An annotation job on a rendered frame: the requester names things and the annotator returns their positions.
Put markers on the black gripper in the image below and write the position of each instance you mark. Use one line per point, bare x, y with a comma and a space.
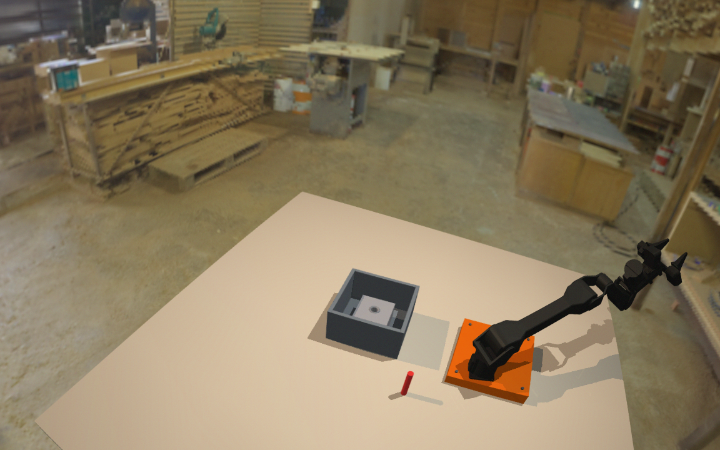
672, 272

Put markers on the red peg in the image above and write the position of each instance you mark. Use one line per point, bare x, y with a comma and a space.
405, 387

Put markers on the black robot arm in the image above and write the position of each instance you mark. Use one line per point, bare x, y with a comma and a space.
499, 342

